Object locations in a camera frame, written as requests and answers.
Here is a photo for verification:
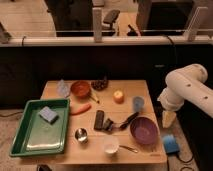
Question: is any purple bowl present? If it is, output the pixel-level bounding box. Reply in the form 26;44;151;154
130;117;158;145

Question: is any yellow red apple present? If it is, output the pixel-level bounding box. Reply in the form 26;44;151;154
113;90;124;104

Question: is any white plastic cup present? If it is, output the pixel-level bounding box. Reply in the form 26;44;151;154
103;135;119;155

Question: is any metal spoon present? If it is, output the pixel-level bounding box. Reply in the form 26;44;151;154
119;145;138;153

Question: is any orange bowl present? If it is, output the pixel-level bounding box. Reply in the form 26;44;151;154
71;80;90;98

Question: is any small dark block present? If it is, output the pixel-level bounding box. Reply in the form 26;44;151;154
103;119;114;131

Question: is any black office chair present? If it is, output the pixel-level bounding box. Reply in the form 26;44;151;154
103;10;120;32

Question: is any green plastic tray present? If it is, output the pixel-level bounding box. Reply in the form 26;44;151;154
10;99;70;157

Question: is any blue round device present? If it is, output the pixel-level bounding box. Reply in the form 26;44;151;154
163;135;180;154

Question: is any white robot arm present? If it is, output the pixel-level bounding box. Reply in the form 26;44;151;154
157;64;213;128

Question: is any small metal cup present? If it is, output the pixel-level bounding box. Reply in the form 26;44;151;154
75;128;88;143

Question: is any black spatula utensil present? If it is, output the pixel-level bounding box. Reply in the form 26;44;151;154
113;112;139;130

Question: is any blue sponge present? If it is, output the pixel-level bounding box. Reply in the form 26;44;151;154
38;106;58;124

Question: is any clear plastic bag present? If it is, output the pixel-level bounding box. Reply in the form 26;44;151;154
56;80;70;98

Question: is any wooden stick utensil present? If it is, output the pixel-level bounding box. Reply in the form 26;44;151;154
90;92;100;104

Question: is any dark brown rectangular block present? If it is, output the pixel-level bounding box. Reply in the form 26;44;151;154
94;110;105;130

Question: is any dark grapes bunch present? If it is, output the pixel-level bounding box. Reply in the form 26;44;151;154
91;78;108;91

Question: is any blue plastic cup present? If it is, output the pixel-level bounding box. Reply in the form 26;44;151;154
133;96;144;112

